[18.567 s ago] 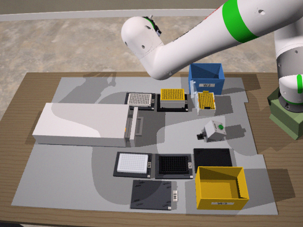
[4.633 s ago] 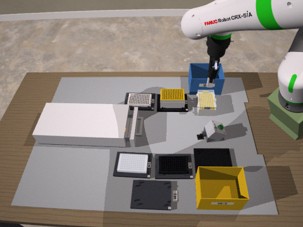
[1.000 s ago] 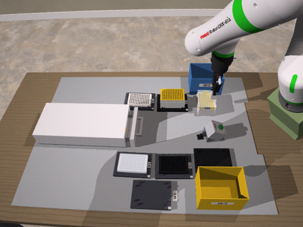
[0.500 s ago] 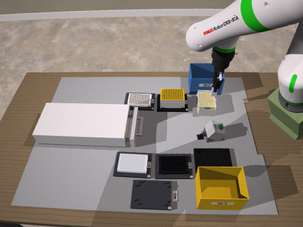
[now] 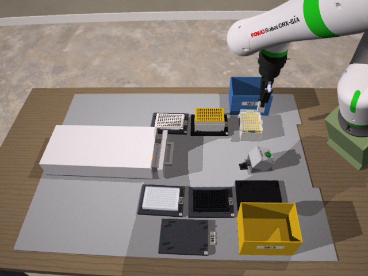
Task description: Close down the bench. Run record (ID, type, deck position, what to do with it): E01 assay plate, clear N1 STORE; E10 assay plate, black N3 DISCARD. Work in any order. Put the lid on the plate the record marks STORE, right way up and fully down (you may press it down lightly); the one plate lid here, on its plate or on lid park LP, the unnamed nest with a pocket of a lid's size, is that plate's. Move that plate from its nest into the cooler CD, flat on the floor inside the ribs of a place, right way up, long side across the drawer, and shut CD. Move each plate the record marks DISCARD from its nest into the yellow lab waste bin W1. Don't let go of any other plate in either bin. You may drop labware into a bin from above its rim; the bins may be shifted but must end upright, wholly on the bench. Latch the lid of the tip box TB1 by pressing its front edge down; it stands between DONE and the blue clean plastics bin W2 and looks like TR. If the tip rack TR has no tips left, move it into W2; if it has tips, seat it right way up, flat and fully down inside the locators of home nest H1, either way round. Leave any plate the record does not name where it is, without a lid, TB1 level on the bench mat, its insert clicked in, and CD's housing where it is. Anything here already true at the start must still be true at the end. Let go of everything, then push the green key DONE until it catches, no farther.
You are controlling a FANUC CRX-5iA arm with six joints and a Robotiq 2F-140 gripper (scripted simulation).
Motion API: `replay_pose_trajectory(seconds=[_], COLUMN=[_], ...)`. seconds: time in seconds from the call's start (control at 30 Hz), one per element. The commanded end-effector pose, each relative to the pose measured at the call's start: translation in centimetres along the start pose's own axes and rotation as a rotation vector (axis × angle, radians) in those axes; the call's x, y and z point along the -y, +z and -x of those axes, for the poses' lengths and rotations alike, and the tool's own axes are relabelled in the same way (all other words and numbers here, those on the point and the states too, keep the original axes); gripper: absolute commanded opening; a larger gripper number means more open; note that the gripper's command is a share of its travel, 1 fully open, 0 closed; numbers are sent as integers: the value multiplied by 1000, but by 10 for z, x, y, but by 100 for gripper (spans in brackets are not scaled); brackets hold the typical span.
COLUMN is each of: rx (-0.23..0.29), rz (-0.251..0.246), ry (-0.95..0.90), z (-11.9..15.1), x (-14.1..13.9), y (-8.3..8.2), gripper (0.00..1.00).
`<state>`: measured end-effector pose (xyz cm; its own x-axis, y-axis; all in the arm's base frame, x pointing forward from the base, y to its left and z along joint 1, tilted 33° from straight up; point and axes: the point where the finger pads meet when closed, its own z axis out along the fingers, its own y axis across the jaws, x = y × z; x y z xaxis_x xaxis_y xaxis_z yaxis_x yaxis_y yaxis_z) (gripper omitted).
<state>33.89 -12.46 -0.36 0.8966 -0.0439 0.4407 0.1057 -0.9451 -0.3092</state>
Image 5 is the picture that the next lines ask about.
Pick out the grey bench mat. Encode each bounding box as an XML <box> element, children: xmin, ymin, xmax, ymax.
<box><xmin>13</xmin><ymin>94</ymin><xmax>338</xmax><ymax>262</ymax></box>

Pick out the beige label with h1 text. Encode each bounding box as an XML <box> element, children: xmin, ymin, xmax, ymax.
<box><xmin>210</xmin><ymin>232</ymin><xmax>216</xmax><ymax>245</ymax></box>

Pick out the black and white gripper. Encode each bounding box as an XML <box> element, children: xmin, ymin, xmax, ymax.
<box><xmin>257</xmin><ymin>66</ymin><xmax>280</xmax><ymax>113</ymax></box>

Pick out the yellow open-top box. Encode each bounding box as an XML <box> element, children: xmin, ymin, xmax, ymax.
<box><xmin>237</xmin><ymin>202</ymin><xmax>303</xmax><ymax>255</ymax></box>

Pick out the blue open-top bin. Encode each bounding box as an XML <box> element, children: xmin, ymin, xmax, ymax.
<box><xmin>229</xmin><ymin>76</ymin><xmax>273</xmax><ymax>116</ymax></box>

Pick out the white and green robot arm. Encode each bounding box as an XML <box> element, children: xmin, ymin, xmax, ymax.
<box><xmin>227</xmin><ymin>0</ymin><xmax>368</xmax><ymax>137</ymax></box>

